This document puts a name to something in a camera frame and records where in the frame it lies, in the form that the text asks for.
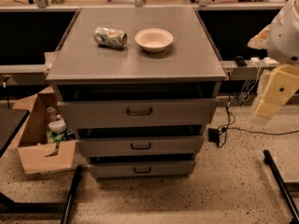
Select grey drawer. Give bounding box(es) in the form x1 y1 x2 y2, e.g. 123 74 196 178
58 99 217 129
88 161 195 178
77 135 204 157

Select crushed green drink can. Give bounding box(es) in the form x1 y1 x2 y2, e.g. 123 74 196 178
93 27 127 49

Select brown cardboard box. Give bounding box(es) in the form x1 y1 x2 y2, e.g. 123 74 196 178
10 87 76 175

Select black left base leg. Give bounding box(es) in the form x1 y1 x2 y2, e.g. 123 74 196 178
0 165 83 224

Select black base leg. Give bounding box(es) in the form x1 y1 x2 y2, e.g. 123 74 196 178
0 165 83 224
263 149 299 224

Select black floor cable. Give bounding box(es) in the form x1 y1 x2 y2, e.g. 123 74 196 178
217 72 299 149

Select black power adapter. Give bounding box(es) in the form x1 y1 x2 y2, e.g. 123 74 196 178
207 128 220 144

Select black right base leg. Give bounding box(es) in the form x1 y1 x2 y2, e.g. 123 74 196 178
263 149 299 224

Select small black device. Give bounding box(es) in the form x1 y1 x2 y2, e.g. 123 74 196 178
235 56 247 67

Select clear bottle in box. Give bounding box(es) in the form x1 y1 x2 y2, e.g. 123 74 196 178
47 106 57 122

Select grey drawer cabinet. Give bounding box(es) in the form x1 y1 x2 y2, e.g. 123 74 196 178
47 7 225 165

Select white plug adapter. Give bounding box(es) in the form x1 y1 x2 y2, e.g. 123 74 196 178
250 57 260 63

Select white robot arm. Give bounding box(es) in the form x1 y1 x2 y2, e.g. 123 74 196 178
248 0 299 123

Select white power strip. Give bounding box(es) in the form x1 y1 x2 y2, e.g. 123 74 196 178
263 57 278 66

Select black side table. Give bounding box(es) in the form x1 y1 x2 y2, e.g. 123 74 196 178
0 109 30 158

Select white paper bowl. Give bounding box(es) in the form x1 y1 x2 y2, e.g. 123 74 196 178
135 28 174 53

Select white hanging cables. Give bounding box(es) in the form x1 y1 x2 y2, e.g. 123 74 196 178
238 59 264 106

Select white bowl in box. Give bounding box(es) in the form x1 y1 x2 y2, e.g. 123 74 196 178
49 119 66 134

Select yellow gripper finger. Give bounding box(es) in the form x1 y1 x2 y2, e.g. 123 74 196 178
254 64 299 119
248 25 270 49

